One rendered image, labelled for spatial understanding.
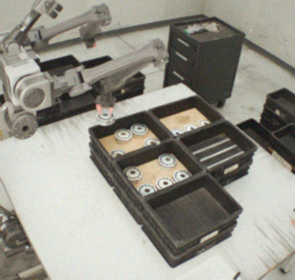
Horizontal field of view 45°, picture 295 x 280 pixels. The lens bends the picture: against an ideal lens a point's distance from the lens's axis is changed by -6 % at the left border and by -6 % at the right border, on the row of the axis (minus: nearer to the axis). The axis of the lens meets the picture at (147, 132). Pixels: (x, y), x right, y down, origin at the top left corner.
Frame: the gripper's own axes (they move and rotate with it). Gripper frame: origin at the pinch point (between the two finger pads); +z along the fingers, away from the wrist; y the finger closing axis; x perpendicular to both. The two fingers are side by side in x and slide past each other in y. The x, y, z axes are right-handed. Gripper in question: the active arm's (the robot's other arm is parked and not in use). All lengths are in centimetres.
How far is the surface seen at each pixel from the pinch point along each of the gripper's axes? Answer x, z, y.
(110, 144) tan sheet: -1.1, 22.1, -2.8
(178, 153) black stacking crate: 5.5, 18.0, -42.2
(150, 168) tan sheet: 15.2, 22.6, -27.3
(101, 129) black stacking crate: -5.7, 15.3, 3.1
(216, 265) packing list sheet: 65, 37, -64
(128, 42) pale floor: -312, 95, 20
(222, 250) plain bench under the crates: 55, 37, -68
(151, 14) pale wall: -370, 72, -7
